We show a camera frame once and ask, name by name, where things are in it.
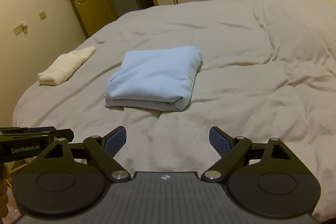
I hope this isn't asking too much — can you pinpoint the light blue sweatshirt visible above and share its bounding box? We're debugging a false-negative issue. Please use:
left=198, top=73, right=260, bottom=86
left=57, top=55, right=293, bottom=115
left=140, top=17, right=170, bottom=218
left=105, top=46, right=202, bottom=112

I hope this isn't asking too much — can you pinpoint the cream folded fluffy garment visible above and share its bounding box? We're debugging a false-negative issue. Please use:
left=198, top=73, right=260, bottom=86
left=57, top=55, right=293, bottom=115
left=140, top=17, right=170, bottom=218
left=38, top=46, right=96, bottom=86

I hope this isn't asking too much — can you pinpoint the wall light switch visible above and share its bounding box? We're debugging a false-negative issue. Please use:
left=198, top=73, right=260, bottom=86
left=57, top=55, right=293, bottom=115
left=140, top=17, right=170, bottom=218
left=39, top=11, right=47, bottom=20

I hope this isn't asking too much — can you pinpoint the person's left hand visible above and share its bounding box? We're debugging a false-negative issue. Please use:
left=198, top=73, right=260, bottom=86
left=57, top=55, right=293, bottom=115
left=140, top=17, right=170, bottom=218
left=0, top=163, right=10, bottom=223

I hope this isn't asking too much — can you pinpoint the wall socket plate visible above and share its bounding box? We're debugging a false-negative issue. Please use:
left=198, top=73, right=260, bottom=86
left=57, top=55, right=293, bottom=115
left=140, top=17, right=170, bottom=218
left=13, top=22, right=28, bottom=36

